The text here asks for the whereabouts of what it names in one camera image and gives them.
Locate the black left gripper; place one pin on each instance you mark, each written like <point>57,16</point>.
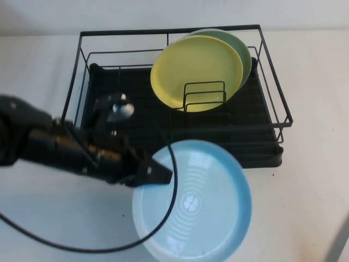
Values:
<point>114,161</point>

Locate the light blue plate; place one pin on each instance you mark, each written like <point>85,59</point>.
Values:
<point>212,218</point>

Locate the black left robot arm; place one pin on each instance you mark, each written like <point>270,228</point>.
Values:
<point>21,131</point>

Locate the yellow plate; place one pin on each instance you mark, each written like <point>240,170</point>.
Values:
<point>191,62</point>

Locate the green plate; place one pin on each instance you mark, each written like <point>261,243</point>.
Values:
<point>242,52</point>

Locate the black plastic drip tray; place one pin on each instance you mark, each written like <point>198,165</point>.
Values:
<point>259,161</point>

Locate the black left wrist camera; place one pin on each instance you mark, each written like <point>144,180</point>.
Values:
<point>120,109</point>

